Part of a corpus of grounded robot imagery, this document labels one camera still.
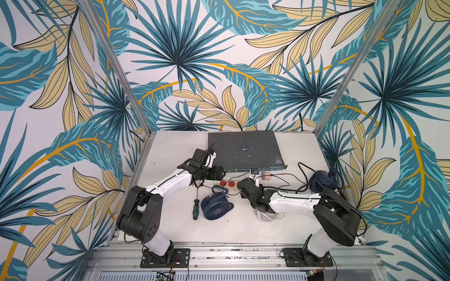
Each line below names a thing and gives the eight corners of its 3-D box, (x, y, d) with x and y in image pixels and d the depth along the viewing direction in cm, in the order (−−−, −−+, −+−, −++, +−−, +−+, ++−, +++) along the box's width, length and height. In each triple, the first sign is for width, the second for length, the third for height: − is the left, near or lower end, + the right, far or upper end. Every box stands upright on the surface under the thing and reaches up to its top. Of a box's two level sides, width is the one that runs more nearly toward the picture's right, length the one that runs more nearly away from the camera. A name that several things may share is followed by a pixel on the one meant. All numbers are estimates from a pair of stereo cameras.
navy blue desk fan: (200, 216, 85) (197, 206, 75) (213, 193, 93) (212, 181, 83) (223, 228, 82) (223, 219, 72) (234, 203, 90) (236, 192, 79)
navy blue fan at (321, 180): (314, 197, 94) (322, 189, 86) (302, 181, 100) (308, 172, 93) (334, 188, 97) (343, 180, 90) (321, 173, 103) (328, 164, 96)
